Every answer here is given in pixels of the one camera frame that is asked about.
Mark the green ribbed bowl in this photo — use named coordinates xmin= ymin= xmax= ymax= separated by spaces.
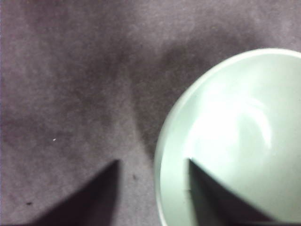
xmin=154 ymin=48 xmax=301 ymax=226

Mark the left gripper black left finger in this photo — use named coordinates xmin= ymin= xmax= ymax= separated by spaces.
xmin=14 ymin=159 xmax=122 ymax=226

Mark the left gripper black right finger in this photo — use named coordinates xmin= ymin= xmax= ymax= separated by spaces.
xmin=188 ymin=158 xmax=301 ymax=226

